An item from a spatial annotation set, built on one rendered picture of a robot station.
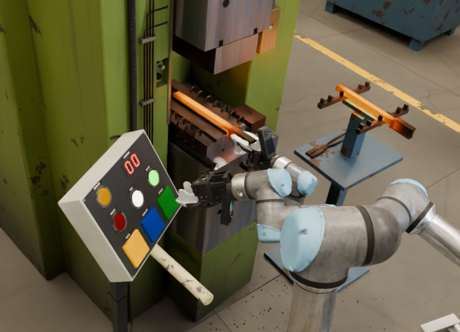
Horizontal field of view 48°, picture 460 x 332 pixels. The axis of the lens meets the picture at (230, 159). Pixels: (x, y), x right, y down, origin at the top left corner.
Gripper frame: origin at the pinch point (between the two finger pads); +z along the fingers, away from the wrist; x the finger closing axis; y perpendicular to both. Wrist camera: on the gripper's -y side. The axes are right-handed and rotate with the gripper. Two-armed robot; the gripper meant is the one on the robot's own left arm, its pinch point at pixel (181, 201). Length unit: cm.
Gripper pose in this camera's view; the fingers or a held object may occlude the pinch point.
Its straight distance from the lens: 155.1
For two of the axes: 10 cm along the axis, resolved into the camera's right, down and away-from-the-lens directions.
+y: -3.8, -8.2, -4.3
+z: -8.6, 1.5, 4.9
